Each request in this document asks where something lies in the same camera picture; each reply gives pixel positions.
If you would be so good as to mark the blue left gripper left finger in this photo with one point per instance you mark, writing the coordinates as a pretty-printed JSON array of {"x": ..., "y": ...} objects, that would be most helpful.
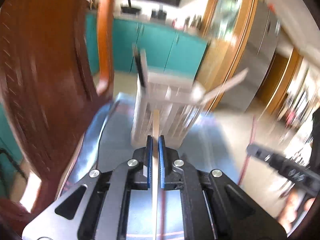
[{"x": 149, "y": 148}]

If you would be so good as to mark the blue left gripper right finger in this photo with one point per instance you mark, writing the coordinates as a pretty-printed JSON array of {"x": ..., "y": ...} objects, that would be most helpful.
[{"x": 161, "y": 147}]

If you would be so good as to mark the beige wooden chopstick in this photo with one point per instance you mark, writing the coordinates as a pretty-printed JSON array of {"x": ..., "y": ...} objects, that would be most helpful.
[{"x": 155, "y": 170}]

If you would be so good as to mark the silver metal chopstick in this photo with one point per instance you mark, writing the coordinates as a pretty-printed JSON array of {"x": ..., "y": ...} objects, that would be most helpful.
[{"x": 227, "y": 85}]

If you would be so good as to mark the teal kitchen base cabinets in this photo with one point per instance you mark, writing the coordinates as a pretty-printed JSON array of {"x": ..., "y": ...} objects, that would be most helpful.
[{"x": 168, "y": 50}]

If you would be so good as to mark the person right hand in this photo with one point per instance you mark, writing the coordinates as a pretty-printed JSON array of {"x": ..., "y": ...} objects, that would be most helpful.
[{"x": 297, "y": 203}]

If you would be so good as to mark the white plastic utensil basket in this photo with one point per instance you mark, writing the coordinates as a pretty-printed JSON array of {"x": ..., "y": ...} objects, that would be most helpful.
[{"x": 178, "y": 101}]

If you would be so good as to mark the blue plaid tablecloth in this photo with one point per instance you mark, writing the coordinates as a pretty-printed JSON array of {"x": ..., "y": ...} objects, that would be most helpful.
[{"x": 110, "y": 199}]

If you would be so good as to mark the black chopstick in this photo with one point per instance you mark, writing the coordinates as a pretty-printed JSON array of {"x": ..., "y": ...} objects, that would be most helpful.
[{"x": 137, "y": 57}]

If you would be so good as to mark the silver refrigerator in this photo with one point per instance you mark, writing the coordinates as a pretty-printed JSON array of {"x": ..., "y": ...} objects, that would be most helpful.
[{"x": 256, "y": 57}]

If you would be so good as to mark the black wok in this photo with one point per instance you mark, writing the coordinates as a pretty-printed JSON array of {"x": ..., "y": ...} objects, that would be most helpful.
[{"x": 129, "y": 9}]

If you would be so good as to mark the wooden glass sliding door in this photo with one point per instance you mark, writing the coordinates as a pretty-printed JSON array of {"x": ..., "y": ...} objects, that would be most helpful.
[{"x": 226, "y": 26}]

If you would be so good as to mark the carved wooden chair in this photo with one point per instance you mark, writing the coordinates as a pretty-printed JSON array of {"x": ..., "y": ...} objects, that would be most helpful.
[{"x": 47, "y": 91}]

